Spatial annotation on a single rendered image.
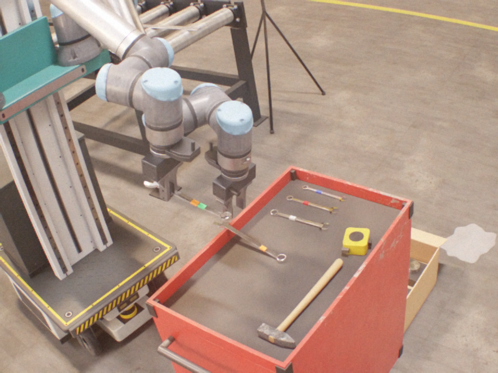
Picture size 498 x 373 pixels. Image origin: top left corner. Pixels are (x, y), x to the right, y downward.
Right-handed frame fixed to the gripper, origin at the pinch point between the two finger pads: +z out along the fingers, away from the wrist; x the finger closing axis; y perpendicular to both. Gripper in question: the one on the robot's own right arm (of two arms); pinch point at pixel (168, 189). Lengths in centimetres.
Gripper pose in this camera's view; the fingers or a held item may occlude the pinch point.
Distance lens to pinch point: 153.1
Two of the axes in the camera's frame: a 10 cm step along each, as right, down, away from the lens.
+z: -0.2, 7.4, 6.7
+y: -8.4, -3.8, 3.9
